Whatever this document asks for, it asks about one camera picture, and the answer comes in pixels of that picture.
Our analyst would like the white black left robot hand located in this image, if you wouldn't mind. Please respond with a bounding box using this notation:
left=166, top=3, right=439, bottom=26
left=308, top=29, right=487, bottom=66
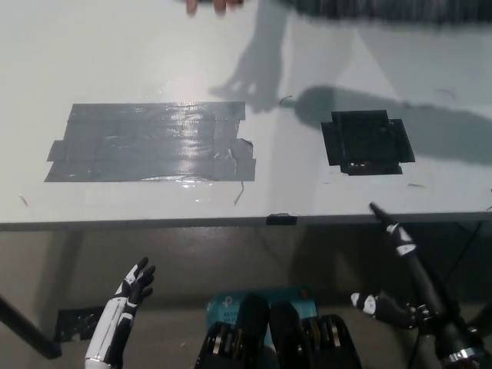
left=84, top=256, right=157, bottom=366

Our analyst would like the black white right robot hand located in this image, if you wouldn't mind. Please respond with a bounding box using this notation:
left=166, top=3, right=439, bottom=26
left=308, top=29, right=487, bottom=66
left=350, top=202, right=484, bottom=363

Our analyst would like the person's bare hand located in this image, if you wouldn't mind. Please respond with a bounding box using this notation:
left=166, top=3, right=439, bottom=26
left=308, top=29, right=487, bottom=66
left=183, top=0, right=232, bottom=17

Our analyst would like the grey fluffy duster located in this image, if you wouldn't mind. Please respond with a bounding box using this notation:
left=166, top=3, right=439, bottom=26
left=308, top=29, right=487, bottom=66
left=276, top=0, right=492, bottom=21

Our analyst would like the black tape floor patch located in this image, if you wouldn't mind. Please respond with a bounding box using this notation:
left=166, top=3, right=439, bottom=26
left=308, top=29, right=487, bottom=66
left=52, top=305, right=105, bottom=344

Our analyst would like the black metal table leg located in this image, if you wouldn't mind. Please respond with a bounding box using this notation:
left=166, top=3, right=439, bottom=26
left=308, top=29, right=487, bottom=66
left=0, top=294, right=63, bottom=360

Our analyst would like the black tape square patch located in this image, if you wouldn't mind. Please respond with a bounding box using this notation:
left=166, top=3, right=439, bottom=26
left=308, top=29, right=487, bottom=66
left=320, top=108, right=416, bottom=178

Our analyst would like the thin black cable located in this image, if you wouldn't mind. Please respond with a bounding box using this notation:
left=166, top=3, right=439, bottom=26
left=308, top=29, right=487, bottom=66
left=455, top=221, right=484, bottom=297
left=410, top=333, right=432, bottom=369

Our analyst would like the grey duct tape patch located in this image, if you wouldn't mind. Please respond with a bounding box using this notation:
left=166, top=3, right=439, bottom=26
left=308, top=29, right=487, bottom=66
left=43, top=101, right=258, bottom=184

